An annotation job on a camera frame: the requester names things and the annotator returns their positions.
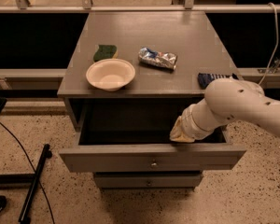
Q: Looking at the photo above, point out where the grey top drawer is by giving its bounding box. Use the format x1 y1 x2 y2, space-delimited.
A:
60 98 245 173

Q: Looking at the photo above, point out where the thin black cable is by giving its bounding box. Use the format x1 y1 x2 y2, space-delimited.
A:
0 118 56 224

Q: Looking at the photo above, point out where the white paper bowl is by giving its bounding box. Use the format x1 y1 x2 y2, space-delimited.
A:
86 59 135 91

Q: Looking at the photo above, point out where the grey bottom drawer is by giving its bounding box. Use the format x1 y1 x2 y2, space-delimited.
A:
93 172 203 189

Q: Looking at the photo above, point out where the dark blue snack packet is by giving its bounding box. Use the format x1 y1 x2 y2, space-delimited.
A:
197 73 238 89

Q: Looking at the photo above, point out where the grey drawer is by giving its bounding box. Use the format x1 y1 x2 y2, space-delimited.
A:
93 172 203 189
60 98 245 173

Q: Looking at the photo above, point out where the crumpled silver foil bag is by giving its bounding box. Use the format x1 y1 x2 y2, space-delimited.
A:
138 48 177 70

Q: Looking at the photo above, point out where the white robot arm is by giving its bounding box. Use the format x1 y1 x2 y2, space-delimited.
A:
170 78 280 143

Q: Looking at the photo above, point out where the black metal stand leg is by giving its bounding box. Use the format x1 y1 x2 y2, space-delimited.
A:
19 144 51 224

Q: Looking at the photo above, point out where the green yellow sponge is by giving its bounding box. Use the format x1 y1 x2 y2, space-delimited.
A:
93 45 118 62

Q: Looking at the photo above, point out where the grey drawer cabinet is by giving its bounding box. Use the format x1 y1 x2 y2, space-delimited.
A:
56 10 251 190

